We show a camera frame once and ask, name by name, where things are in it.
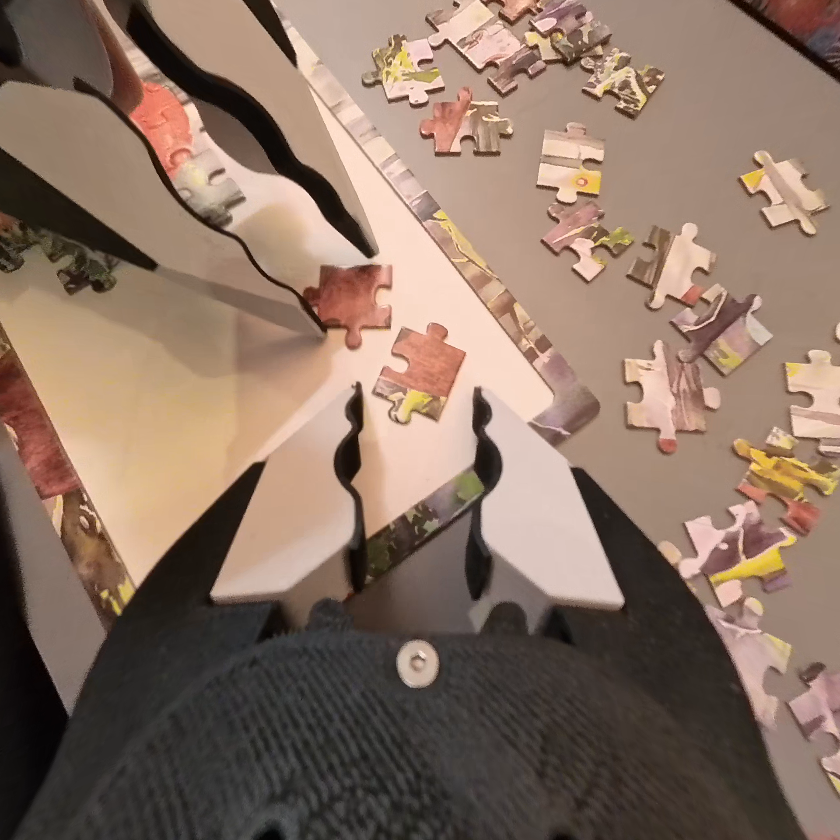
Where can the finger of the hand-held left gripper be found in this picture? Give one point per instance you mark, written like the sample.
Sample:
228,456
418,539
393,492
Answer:
262,85
85,151

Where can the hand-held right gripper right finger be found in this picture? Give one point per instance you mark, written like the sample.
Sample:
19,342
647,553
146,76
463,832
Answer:
551,531

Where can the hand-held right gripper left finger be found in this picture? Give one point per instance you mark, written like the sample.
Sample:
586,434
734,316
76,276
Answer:
289,525

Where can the printed frame puzzle tray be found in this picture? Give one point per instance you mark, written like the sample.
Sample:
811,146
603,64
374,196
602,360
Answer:
197,407

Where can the brown and green puzzle piece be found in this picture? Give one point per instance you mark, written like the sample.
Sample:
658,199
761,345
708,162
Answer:
426,361

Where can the plain brown puzzle piece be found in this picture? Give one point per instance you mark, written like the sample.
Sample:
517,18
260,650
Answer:
348,298

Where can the assembled lion puzzle section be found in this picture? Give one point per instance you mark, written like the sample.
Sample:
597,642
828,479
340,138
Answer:
157,124

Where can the scattered loose puzzle pieces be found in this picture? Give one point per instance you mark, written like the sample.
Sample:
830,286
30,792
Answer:
571,164

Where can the illustrated puzzle box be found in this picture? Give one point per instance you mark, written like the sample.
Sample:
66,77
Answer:
807,26

